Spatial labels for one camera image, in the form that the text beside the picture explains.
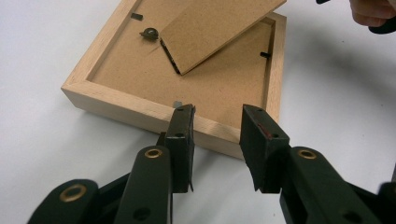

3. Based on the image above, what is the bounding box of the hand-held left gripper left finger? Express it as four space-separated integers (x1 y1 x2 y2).
163 104 197 194

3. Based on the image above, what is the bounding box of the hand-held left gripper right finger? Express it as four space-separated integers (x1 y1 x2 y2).
239 104 291 194

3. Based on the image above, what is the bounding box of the light wooden picture frame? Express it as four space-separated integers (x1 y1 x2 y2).
61 0 288 161

